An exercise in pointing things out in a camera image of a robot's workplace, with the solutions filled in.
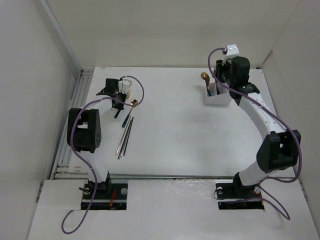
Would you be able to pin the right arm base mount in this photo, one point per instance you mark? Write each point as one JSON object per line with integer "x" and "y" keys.
{"x": 231, "y": 198}

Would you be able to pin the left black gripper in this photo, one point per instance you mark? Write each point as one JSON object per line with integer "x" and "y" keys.
{"x": 119, "y": 106}

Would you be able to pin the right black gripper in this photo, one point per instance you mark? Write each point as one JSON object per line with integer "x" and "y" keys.
{"x": 219, "y": 68}

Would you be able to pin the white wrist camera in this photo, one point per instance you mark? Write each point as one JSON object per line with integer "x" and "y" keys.
{"x": 124, "y": 86}
{"x": 229, "y": 52}

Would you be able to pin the white divided utensil container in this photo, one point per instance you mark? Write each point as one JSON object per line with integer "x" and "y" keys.
{"x": 224, "y": 99}

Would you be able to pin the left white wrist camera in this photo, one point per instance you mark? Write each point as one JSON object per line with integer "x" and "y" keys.
{"x": 124, "y": 86}

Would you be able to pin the gold round spoon green handle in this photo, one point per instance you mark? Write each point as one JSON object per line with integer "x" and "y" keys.
{"x": 133, "y": 103}

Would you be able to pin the gold fork green handle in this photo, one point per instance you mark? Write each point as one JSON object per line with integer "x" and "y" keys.
{"x": 118, "y": 105}
{"x": 217, "y": 87}

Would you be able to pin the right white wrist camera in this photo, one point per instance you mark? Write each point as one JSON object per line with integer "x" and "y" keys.
{"x": 229, "y": 52}

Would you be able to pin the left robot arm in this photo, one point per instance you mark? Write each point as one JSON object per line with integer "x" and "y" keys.
{"x": 84, "y": 128}

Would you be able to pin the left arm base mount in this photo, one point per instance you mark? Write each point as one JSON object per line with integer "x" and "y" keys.
{"x": 110, "y": 195}

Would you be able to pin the aluminium rail frame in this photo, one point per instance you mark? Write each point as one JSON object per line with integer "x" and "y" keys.
{"x": 77, "y": 97}

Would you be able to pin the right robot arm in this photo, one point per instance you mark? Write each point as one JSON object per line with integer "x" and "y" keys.
{"x": 280, "y": 148}

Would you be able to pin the black chopstick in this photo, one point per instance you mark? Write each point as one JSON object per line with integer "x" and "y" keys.
{"x": 127, "y": 136}
{"x": 123, "y": 142}

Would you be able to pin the silver chopstick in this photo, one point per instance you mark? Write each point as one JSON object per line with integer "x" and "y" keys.
{"x": 120, "y": 143}
{"x": 124, "y": 128}

